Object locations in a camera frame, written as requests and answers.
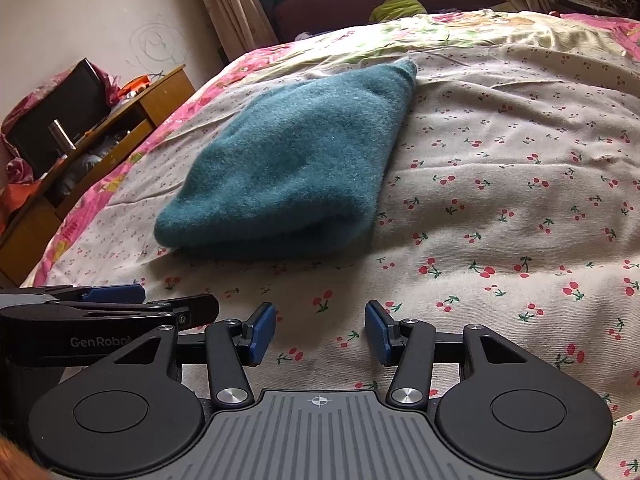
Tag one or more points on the pink floral quilt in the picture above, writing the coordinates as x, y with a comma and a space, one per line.
610, 27

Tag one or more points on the teal fuzzy sweater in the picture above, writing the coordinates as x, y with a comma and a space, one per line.
290, 160

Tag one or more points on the metal flask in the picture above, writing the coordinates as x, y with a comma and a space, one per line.
61, 135

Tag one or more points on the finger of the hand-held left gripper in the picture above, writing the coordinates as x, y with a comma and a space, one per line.
200, 307
115, 293

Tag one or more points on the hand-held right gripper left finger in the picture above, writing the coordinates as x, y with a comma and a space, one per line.
263, 332

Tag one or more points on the orange packet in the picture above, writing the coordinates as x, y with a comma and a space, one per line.
134, 85

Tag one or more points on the wooden nightstand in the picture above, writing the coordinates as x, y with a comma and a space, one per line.
170, 95

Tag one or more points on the pink floral cloth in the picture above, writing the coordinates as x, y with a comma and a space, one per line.
20, 170

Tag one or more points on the cherry print bed sheet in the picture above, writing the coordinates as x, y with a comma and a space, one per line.
500, 185

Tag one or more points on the yellow-green cloth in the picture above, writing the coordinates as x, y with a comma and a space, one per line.
400, 7

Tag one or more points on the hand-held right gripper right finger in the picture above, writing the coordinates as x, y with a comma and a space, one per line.
377, 332

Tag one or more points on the black monitor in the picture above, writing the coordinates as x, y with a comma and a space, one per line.
60, 105

